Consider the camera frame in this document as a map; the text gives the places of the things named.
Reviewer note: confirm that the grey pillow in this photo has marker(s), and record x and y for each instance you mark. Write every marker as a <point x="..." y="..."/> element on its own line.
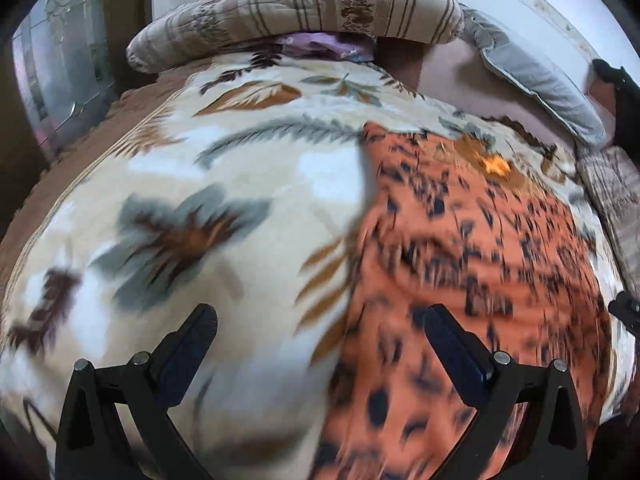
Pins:
<point x="540" y="75"/>

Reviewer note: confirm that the black object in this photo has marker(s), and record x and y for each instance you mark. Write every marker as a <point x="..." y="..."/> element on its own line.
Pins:
<point x="625" y="105"/>

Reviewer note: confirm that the glass window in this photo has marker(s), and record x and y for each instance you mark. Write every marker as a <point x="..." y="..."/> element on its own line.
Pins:
<point x="65" y="65"/>

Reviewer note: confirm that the cream leaf-print blanket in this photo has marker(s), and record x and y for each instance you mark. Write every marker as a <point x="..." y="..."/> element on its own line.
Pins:
<point x="225" y="170"/>

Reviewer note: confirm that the striped beige pillow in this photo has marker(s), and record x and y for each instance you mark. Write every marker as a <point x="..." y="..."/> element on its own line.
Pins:
<point x="300" y="7"/>

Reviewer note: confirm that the orange black floral garment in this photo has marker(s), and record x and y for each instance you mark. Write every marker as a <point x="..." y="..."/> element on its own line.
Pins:
<point x="450" y="240"/>

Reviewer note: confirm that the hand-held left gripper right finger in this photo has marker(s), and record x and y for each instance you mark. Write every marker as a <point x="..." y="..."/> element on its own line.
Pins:
<point x="462" y="367"/>

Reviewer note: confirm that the purple cloth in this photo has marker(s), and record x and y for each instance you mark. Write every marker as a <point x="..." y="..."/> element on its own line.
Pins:
<point x="325" y="45"/>

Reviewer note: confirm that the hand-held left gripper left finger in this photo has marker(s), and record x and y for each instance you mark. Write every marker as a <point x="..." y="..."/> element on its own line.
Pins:
<point x="176" y="367"/>

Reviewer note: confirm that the plaid beige pillow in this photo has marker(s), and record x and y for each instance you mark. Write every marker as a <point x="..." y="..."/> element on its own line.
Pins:
<point x="615" y="195"/>

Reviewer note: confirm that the mauve bed sheet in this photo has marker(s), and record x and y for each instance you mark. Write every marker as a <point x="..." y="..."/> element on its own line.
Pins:
<point x="450" y="75"/>

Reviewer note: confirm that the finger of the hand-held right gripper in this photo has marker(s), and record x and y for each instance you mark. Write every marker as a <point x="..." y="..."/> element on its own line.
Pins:
<point x="624" y="310"/>

